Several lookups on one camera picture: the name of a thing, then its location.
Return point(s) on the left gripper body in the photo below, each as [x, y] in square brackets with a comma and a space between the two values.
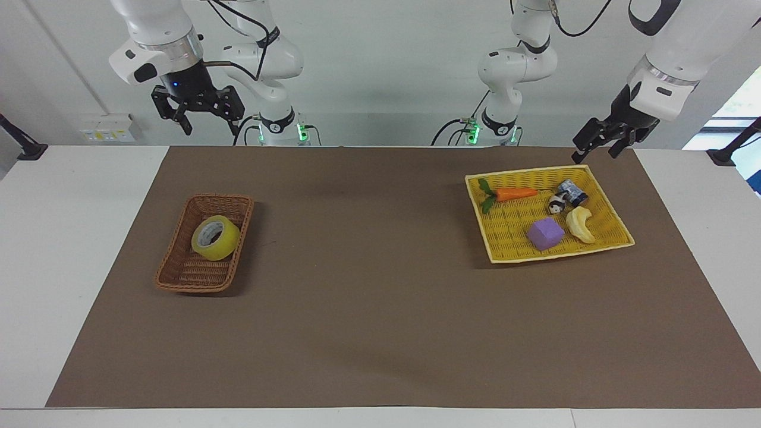
[630, 113]

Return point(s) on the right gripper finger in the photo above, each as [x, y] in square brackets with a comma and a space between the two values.
[172, 107]
[232, 107]

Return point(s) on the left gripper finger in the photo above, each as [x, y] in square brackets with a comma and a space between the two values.
[624, 139]
[591, 138]

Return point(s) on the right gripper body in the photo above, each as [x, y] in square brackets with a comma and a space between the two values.
[189, 83]

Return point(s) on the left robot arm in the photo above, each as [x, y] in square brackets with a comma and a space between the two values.
[517, 65]

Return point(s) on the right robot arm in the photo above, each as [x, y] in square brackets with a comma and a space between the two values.
[261, 56]

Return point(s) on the yellow woven basket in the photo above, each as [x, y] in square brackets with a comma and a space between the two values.
[511, 229]

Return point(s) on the yellow tape roll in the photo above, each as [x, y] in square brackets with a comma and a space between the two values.
[223, 245]

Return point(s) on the brown wicker basket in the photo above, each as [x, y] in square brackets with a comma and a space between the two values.
[205, 270]

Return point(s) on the black and white toy figure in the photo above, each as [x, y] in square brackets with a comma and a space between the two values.
[556, 205]

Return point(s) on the pale yellow toy banana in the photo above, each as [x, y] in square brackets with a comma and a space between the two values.
[579, 226]

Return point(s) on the orange toy carrot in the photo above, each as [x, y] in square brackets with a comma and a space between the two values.
[516, 194]

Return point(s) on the window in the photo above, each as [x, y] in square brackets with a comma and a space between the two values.
[734, 113]

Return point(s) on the purple foam cube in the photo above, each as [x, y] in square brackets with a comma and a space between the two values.
[545, 233]

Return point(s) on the black stand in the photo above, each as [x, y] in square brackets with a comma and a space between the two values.
[734, 145]
[21, 142]

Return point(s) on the white wall socket box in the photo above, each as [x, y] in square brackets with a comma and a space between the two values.
[107, 128]

